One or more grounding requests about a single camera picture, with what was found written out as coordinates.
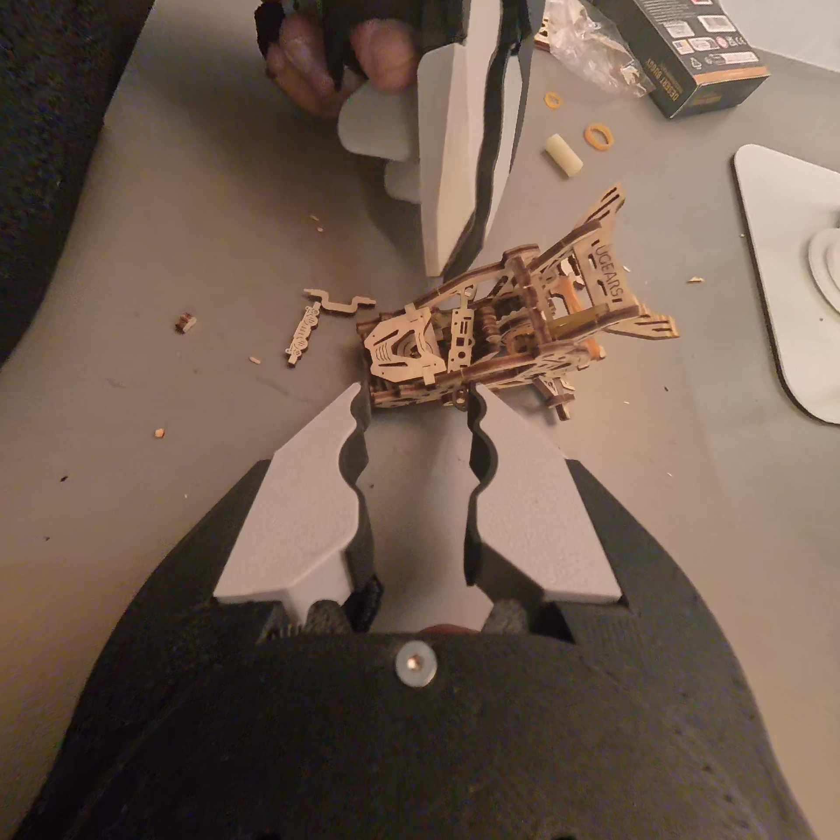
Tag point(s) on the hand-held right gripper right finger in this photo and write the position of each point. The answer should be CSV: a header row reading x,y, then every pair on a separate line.
x,y
551,525

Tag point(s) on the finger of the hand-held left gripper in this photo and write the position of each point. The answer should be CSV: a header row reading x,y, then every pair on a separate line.
x,y
508,131
446,164

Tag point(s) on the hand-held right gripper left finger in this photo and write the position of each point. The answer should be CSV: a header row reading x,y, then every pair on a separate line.
x,y
289,525

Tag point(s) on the perforated wooden link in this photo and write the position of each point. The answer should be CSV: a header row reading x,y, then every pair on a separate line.
x,y
459,341

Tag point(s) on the wooden mechanical model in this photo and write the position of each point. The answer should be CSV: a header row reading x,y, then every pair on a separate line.
x,y
394,348

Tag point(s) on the person's left hand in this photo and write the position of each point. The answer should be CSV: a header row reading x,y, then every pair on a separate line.
x,y
380,59

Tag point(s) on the person's right hand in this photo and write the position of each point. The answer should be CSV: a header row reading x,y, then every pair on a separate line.
x,y
449,628

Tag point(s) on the small yellow rubber band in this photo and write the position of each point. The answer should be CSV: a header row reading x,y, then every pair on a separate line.
x,y
546,100

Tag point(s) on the cream wax cylinder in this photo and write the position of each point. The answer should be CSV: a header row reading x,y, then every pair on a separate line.
x,y
563,155

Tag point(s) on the clear plastic bag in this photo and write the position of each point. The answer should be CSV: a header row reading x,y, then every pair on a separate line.
x,y
590,46

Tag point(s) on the toothed wooden strip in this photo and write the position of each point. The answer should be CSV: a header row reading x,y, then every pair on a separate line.
x,y
302,338

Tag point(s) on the black printed box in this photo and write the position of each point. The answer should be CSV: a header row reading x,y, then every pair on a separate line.
x,y
689,65

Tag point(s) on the white tablet stand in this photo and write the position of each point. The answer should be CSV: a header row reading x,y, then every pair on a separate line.
x,y
774,262

